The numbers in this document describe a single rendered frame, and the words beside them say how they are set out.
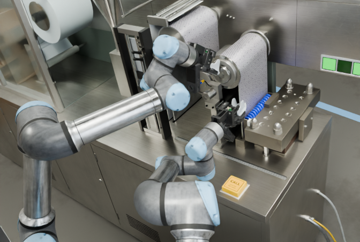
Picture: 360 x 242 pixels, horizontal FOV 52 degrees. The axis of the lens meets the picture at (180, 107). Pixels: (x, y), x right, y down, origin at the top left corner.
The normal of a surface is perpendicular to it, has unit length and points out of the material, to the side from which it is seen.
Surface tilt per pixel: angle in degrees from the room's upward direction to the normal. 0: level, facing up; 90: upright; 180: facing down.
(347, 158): 0
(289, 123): 0
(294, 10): 90
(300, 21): 90
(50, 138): 48
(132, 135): 0
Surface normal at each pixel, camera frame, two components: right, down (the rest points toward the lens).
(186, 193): -0.17, -0.63
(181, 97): 0.43, 0.45
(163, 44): -0.56, -0.12
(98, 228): -0.15, -0.82
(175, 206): -0.19, -0.09
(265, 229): -0.60, 0.52
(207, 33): 0.79, 0.27
